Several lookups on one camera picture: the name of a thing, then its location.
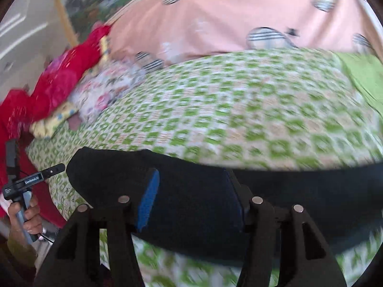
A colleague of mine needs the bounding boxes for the yellow patterned cloth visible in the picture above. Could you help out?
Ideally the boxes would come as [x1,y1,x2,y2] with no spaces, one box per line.
[30,102,80,140]

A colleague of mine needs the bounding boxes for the white floral cloth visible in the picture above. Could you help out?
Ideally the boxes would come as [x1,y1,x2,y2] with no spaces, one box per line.
[71,56,151,124]

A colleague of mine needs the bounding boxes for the green checked blanket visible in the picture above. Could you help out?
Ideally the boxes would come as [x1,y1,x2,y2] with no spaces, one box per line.
[25,49,383,287]

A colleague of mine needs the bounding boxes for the black pants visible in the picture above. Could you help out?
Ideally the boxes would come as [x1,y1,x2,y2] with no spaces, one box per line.
[66,147,383,264]

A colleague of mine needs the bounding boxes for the red cloth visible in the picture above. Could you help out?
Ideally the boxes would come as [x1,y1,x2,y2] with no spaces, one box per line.
[0,25,112,219]

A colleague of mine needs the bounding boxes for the plain green cloth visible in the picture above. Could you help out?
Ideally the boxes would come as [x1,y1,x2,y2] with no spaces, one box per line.
[337,52,383,112]

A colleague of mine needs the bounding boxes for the person's left forearm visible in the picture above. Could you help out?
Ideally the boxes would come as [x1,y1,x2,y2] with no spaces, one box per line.
[5,227,39,269]

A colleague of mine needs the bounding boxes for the black cable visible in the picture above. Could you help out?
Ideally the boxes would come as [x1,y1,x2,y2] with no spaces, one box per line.
[37,232,56,244]

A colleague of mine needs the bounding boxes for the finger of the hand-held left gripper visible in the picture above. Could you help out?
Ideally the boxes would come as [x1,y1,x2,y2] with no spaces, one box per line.
[6,139,18,183]
[42,163,66,178]

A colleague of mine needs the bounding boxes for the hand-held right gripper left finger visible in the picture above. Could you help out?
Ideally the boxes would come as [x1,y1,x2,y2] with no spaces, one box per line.
[33,168,160,287]

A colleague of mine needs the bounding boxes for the person's left hand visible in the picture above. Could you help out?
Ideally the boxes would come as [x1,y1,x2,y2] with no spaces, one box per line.
[7,195,43,235]

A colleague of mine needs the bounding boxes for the pink bedsheet with striped circles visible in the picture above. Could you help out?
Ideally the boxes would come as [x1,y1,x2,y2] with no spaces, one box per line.
[110,0,378,67]

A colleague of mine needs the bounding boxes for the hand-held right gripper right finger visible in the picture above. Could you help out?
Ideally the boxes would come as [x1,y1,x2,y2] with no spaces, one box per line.
[226,170,348,287]

